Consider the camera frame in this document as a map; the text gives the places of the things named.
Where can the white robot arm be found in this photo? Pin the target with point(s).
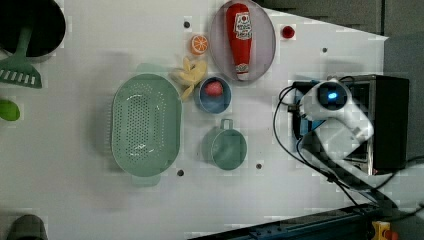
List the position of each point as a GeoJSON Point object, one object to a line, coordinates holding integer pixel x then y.
{"type": "Point", "coordinates": [344, 128]}

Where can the blue small bowl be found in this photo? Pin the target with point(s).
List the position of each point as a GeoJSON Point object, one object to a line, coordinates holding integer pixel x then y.
{"type": "Point", "coordinates": [213, 105]}

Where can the red strawberry toy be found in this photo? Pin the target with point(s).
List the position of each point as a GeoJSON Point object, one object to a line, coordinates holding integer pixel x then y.
{"type": "Point", "coordinates": [214, 89]}

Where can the yellow banana peel toy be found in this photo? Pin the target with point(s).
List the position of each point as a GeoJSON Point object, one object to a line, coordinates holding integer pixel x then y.
{"type": "Point", "coordinates": [190, 75]}

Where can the green perforated colander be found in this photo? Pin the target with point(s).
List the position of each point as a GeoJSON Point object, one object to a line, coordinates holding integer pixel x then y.
{"type": "Point", "coordinates": [146, 125]}

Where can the orange slice toy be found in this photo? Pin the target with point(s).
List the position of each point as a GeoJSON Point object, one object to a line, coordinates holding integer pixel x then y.
{"type": "Point", "coordinates": [198, 44]}

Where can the grey round plate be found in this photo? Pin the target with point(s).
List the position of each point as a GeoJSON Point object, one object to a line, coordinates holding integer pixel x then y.
{"type": "Point", "coordinates": [263, 42]}

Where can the red plush ketchup bottle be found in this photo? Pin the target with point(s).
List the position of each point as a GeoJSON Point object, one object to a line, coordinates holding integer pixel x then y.
{"type": "Point", "coordinates": [240, 34]}

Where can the small red round toy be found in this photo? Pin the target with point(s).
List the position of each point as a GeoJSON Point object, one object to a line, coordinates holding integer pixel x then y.
{"type": "Point", "coordinates": [288, 32]}

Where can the black round pot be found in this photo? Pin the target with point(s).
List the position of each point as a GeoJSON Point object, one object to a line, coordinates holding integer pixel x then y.
{"type": "Point", "coordinates": [47, 20]}

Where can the green slotted spatula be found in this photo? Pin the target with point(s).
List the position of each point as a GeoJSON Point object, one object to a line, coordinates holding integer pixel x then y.
{"type": "Point", "coordinates": [17, 69]}

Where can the yellow orange clamp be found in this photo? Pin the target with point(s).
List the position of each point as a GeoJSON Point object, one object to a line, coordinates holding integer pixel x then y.
{"type": "Point", "coordinates": [383, 231]}

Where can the lime green round object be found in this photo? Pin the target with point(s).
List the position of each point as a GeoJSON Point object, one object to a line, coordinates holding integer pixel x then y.
{"type": "Point", "coordinates": [9, 111]}

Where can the dark grey object bottom-left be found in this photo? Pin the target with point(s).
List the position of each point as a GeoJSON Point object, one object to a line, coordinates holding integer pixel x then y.
{"type": "Point", "coordinates": [27, 227]}

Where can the green cup with handle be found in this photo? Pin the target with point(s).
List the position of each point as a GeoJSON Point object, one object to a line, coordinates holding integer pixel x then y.
{"type": "Point", "coordinates": [224, 146]}

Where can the blue metal frame rail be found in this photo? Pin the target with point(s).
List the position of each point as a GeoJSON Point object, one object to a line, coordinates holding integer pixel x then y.
{"type": "Point", "coordinates": [349, 223]}

